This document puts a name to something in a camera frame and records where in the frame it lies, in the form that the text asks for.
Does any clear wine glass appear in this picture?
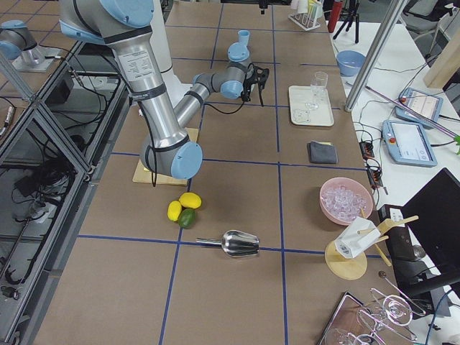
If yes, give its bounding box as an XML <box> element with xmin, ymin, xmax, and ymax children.
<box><xmin>306</xmin><ymin>71</ymin><xmax>328</xmax><ymax>110</ymax></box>

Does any teach pendant far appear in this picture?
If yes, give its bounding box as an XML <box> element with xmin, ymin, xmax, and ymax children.
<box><xmin>399</xmin><ymin>87</ymin><xmax>443</xmax><ymax>122</ymax></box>

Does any metal rod with green tip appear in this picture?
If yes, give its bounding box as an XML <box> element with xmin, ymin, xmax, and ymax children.
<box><xmin>365</xmin><ymin>84</ymin><xmax>460</xmax><ymax>155</ymax></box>

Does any blue bowl on side table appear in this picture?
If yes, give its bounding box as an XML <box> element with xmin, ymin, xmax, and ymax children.
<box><xmin>336</xmin><ymin>50</ymin><xmax>366</xmax><ymax>77</ymax></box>

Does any white cup rack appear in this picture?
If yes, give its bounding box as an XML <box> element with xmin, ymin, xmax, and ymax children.
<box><xmin>288</xmin><ymin>0</ymin><xmax>323</xmax><ymax>31</ymax></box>

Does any yellow lemon front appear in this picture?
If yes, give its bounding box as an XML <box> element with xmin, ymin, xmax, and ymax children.
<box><xmin>167</xmin><ymin>201</ymin><xmax>183</xmax><ymax>222</ymax></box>

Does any green avocado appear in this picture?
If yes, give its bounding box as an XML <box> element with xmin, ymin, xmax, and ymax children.
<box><xmin>178</xmin><ymin>208</ymin><xmax>196</xmax><ymax>229</ymax></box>

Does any light blue plastic cup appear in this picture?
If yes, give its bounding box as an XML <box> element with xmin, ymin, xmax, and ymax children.
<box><xmin>238</xmin><ymin>29</ymin><xmax>250</xmax><ymax>47</ymax></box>

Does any yellow lemon rear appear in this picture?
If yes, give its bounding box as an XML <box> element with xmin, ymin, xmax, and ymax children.
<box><xmin>179</xmin><ymin>192</ymin><xmax>202</xmax><ymax>209</ymax></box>

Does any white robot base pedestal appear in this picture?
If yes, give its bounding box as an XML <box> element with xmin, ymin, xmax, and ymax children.
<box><xmin>150</xmin><ymin>0</ymin><xmax>191</xmax><ymax>107</ymax></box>

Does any white paper carton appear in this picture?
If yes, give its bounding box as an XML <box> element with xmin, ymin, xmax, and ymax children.
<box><xmin>334</xmin><ymin>217</ymin><xmax>381</xmax><ymax>259</ymax></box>

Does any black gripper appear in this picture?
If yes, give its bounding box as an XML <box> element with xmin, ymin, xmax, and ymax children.
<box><xmin>247</xmin><ymin>63</ymin><xmax>270</xmax><ymax>92</ymax></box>

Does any teach pendant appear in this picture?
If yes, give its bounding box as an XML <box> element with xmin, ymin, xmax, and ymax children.
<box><xmin>399</xmin><ymin>87</ymin><xmax>443</xmax><ymax>122</ymax></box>
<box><xmin>382</xmin><ymin>120</ymin><xmax>438</xmax><ymax>167</ymax></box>

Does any grey folded cloth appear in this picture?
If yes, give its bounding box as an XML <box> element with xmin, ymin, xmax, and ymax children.
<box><xmin>307</xmin><ymin>141</ymin><xmax>338</xmax><ymax>164</ymax></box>

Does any black monitor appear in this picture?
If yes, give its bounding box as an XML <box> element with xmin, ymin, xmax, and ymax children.
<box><xmin>378</xmin><ymin>168</ymin><xmax>459</xmax><ymax>297</ymax></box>

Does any wooden cutting board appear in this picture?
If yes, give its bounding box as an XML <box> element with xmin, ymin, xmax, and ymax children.
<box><xmin>132</xmin><ymin>128</ymin><xmax>199</xmax><ymax>186</ymax></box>

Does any hanging wine glasses rack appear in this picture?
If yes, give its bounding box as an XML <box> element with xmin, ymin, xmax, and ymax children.
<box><xmin>318</xmin><ymin>288</ymin><xmax>426</xmax><ymax>344</ymax></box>

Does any black camera tripod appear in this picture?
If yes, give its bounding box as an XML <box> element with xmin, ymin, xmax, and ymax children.
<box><xmin>333</xmin><ymin>0</ymin><xmax>360</xmax><ymax>44</ymax></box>

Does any teach pendant near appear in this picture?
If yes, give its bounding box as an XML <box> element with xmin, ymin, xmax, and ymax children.
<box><xmin>382</xmin><ymin>120</ymin><xmax>438</xmax><ymax>167</ymax></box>

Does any yellow lemon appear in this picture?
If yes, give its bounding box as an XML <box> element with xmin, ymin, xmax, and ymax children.
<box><xmin>167</xmin><ymin>201</ymin><xmax>183</xmax><ymax>222</ymax></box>
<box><xmin>179</xmin><ymin>192</ymin><xmax>202</xmax><ymax>209</ymax></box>

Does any pink bowl of ice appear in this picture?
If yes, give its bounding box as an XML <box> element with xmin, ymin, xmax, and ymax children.
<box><xmin>319</xmin><ymin>177</ymin><xmax>374</xmax><ymax>226</ymax></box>

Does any cream bear tray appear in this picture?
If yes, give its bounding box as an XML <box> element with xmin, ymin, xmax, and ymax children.
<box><xmin>288</xmin><ymin>86</ymin><xmax>334</xmax><ymax>127</ymax></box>

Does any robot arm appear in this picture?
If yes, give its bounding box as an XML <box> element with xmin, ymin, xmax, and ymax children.
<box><xmin>60</xmin><ymin>1</ymin><xmax>270</xmax><ymax>180</ymax></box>

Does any metal ice scoop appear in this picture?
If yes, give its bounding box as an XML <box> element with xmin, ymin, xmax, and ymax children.
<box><xmin>196</xmin><ymin>229</ymin><xmax>259</xmax><ymax>258</ymax></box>

